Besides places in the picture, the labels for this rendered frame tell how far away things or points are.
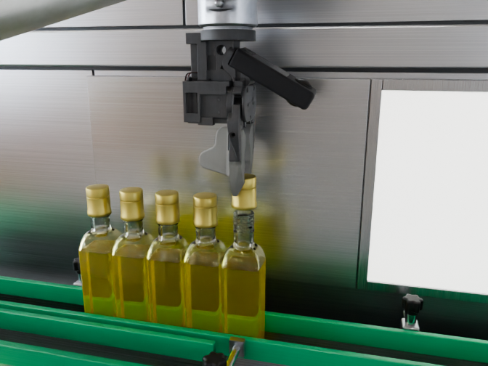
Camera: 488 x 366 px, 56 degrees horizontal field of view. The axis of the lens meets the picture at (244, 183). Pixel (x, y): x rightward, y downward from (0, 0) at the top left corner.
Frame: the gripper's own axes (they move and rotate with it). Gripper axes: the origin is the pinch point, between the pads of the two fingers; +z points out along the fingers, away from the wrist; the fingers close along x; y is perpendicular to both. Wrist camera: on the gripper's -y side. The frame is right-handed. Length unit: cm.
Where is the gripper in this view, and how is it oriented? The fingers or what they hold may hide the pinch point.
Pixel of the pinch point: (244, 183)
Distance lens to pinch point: 63.6
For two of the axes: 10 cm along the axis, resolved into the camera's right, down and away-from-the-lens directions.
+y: -9.7, -0.6, 2.2
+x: -2.3, 2.5, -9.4
